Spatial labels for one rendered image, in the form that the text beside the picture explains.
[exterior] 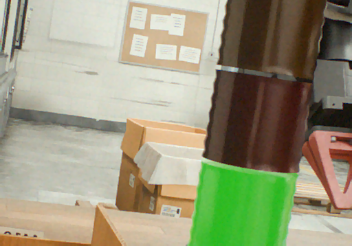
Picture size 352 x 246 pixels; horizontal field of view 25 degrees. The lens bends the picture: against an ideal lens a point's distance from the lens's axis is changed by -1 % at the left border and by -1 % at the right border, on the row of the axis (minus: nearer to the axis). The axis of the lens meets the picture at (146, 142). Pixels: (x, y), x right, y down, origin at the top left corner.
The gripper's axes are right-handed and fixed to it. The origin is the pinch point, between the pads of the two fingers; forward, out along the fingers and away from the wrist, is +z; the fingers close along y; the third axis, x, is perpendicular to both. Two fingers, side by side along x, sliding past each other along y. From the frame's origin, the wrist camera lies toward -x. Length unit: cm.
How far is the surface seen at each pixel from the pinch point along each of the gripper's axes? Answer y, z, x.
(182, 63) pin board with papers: -926, -514, 126
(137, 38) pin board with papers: -909, -537, 56
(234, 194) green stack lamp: 46, 16, -22
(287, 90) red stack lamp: 48, 12, -20
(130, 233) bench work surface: -23.0, -1.7, -19.1
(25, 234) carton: -3.5, 4.7, -31.3
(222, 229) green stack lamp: 45, 17, -22
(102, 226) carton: 1.5, 4.7, -24.0
